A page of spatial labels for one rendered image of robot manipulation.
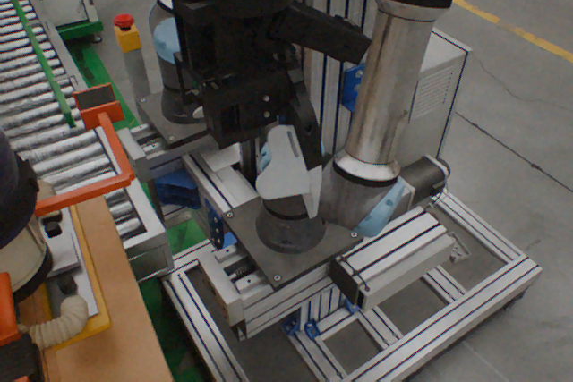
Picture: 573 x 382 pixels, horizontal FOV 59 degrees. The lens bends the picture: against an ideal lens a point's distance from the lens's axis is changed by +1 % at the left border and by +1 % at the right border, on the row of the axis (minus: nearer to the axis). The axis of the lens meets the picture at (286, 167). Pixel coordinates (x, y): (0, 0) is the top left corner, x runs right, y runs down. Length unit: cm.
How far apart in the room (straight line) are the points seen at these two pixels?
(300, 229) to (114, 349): 43
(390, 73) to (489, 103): 259
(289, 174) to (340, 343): 147
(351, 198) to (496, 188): 198
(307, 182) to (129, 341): 72
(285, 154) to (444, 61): 88
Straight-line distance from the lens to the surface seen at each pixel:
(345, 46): 44
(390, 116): 80
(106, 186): 100
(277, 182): 41
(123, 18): 187
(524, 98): 347
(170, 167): 140
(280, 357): 183
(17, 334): 84
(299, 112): 40
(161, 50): 125
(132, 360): 106
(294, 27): 39
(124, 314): 111
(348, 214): 86
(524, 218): 269
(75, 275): 103
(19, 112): 249
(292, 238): 100
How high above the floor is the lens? 187
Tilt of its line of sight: 44 degrees down
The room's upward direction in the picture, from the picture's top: straight up
